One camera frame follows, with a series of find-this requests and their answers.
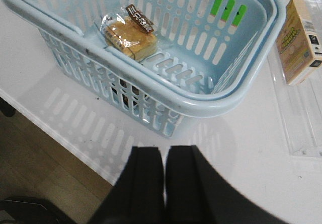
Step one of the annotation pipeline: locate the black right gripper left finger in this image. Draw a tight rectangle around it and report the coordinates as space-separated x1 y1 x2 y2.
88 146 164 223

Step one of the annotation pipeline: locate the packaged bread slice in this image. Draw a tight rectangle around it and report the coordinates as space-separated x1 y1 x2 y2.
99 4 157 62

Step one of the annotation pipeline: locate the beige snack box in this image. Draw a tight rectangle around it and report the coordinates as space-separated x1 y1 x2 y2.
276 0 321 86

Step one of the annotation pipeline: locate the clear acrylic tray right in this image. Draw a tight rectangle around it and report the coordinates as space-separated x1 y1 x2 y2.
266 0 322 158

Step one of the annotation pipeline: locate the light blue plastic basket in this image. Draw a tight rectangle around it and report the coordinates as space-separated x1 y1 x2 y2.
3 0 286 137

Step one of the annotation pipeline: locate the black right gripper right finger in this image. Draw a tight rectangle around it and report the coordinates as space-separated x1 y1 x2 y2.
166 145 284 223

